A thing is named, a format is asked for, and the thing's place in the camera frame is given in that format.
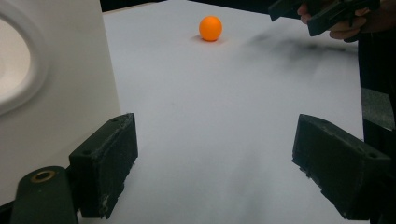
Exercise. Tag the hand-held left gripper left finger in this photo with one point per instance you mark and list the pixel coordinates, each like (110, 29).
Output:
(102, 161)

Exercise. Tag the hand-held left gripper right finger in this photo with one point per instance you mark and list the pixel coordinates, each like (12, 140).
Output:
(339, 168)

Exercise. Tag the orange ball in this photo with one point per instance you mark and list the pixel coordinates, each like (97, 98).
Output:
(210, 28)

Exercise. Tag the white plastic bin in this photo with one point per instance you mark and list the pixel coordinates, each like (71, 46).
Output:
(62, 93)

